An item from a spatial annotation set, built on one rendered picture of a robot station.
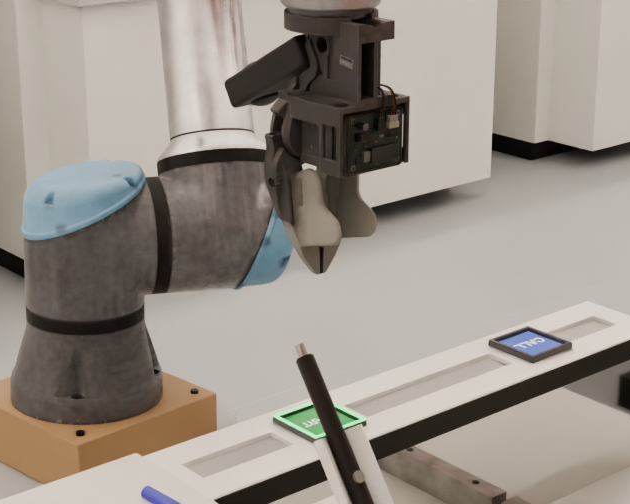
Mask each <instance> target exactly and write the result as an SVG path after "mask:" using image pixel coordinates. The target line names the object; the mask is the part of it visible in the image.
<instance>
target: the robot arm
mask: <svg viewBox="0 0 630 504"><path fill-rule="evenodd" d="M280 2H281V3H282V4H283V5H284V6H285V7H287V8H285V9H284V28H285V29H286V30H288V31H292V32H296V33H302V35H297V36H294V37H293V38H291V39H289V40H288V41H286V42H285V43H283V44H282V45H280V46H278V47H277V48H275V49H274V50H272V51H271V52H269V53H268V54H266V55H264V56H263V57H261V58H260V59H258V60H257V61H254V62H251V63H249V64H248V61H247V51H246V41H245V32H244V22H243V11H242V1H241V0H157V6H158V17H159V28H160V39H161V50H162V60H163V71H164V82H165V93H166V104H167V115H168V125H169V136H170V143H169V145H168V147H167V148H166V149H165V150H164V151H163V153H162V154H161V155H160V156H159V158H158V159H157V172H158V176H155V177H146V175H145V173H144V172H143V170H142V168H141V167H140V166H139V165H138V164H136V163H133V162H130V161H124V160H116V161H110V160H97V161H88V162H82V163H76V164H71V165H67V166H64V167H60V168H57V169H54V170H51V171H49V172H47V173H45V174H43V175H41V176H39V177H37V178H36V179H35V180H34V181H32V182H31V183H30V185H29V186H28V187H27V189H26V191H25V194H24V199H23V223H22V225H21V235H22V236H23V242H24V271H25V301H26V328H25V331H24V335H23V338H22V341H21V345H20V349H19V352H18V356H17V360H16V364H15V367H14V368H13V370H12V374H11V379H10V386H11V401H12V404H13V405H14V407H15V408H16V409H18V410H19V411H20V412H22V413H23V414H25V415H27V416H30V417H32V418H35V419H38V420H42V421H46V422H52V423H59V424H70V425H91V424H103V423H110V422H116V421H121V420H125V419H129V418H132V417H135V416H138V415H140V414H142V413H145V412H147V411H148V410H150V409H152V408H153V407H154V406H156V405H157V404H158V403H159V401H160V400H161V398H162V395H163V375H162V370H161V366H160V364H159V362H158V358H157V355H156V352H155V349H154V347H153V344H152V341H151V338H150V335H149V332H148V330H147V327H146V324H145V295H150V294H162V293H175V292H188V291H201V290H214V289H227V288H232V289H234V290H239V289H242V288H243V287H247V286H255V285H263V284H269V283H271V282H273V281H275V280H276V279H278V278H279V277H280V276H281V275H282V273H283V272H284V270H285V269H286V267H287V264H288V262H289V259H290V256H291V253H292V249H293V246H294V248H295V250H296V252H297V253H298V255H299V257H300V258H301V260H302V261H303V262H304V264H305V265H306V266H307V267H308V268H309V270H310V271H311V272H312V273H314V274H316V275H318V274H322V273H325V272H326V271H327V269H328V268H329V266H330V264H331V262H332V260H333V259H334V257H335V255H336V252H337V250H338V248H339V245H340V242H341V239H342V238H351V237H369V236H371V235H372V234H373V233H374V232H375V230H376V226H377V219H376V215H375V213H374V211H373V210H372V209H371V208H370V207H369V206H368V205H367V204H366V203H365V201H364V200H363V199H362V198H361V195H360V192H359V174H363V173H367V172H371V171H376V170H380V169H384V168H388V167H393V166H397V165H400V164H401V163H402V162H404V163H407V162H408V160H409V115H410V96H407V95H403V94H399V93H395V92H394V91H393V89H392V88H391V87H389V86H387V85H384V84H380V80H381V41H384V40H390V39H395V20H390V19H385V18H379V10H378V9H377V8H375V7H377V6H378V5H379V4H380V3H381V0H280ZM380 86H383V87H386V88H388V89H389V90H390V91H387V90H383V89H382V88H380ZM276 100H277V101H276ZM275 101H276V102H275ZM273 102H275V103H274V104H273V106H272V107H271V108H270V111H271V112H272V113H273V114H272V119H271V124H270V133H266V134H265V140H266V145H265V144H264V143H263V142H262V141H260V140H259V139H258V138H257V137H256V135H255V133H254V123H253V113H252V105H253V106H254V105H255V106H267V105H270V104H272V103H273ZM402 117H403V147H402ZM305 163H306V164H310V165H313V166H316V170H314V169H312V168H308V169H305V170H303V168H302V165H303V164H305Z"/></svg>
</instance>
